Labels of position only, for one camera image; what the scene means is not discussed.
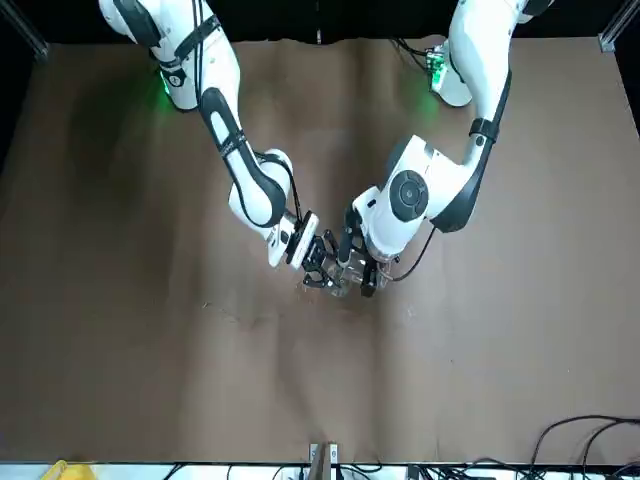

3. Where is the aluminium profile post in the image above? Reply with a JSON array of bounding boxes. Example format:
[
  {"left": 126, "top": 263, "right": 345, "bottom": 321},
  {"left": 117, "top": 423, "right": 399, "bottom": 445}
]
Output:
[
  {"left": 0, "top": 0, "right": 50, "bottom": 62},
  {"left": 307, "top": 442, "right": 340, "bottom": 480},
  {"left": 598, "top": 0, "right": 640, "bottom": 54}
]

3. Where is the clear glass conical flask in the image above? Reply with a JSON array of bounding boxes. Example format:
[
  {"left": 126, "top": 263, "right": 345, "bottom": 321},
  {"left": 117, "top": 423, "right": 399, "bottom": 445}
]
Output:
[{"left": 324, "top": 263, "right": 355, "bottom": 299}]

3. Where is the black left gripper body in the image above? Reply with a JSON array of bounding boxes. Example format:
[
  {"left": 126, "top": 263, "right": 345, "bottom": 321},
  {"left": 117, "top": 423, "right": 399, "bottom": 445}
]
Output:
[{"left": 351, "top": 238, "right": 377, "bottom": 267}]

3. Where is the yellow bag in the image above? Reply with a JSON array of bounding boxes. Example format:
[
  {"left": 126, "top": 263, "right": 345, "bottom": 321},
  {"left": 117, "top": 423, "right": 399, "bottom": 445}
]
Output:
[{"left": 42, "top": 459, "right": 99, "bottom": 480}]

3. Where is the clear glass beaker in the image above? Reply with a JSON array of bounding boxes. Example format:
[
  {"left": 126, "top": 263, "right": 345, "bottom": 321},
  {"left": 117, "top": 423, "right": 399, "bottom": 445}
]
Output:
[{"left": 347, "top": 249, "right": 389, "bottom": 292}]

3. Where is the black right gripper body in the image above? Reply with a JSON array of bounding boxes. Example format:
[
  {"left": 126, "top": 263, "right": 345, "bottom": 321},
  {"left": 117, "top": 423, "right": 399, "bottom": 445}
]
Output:
[{"left": 302, "top": 237, "right": 329, "bottom": 275}]

